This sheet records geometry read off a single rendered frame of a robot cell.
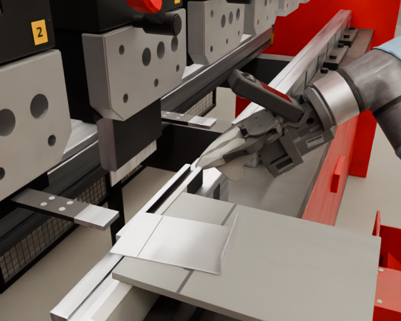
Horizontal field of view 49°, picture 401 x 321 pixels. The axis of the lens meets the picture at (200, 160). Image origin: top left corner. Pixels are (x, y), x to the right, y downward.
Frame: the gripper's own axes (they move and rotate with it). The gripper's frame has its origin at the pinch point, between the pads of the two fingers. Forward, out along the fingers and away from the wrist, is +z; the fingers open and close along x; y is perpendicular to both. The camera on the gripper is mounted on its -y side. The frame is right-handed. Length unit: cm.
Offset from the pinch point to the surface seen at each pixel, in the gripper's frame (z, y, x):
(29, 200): 20.8, -12.0, -9.0
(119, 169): 4.9, -13.1, -18.0
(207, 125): -2.3, 1.6, 14.2
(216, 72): -7, 12, 71
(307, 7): -65, 44, 182
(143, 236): 7.7, -4.2, -18.3
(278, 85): -20, 16, 48
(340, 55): -51, 42, 102
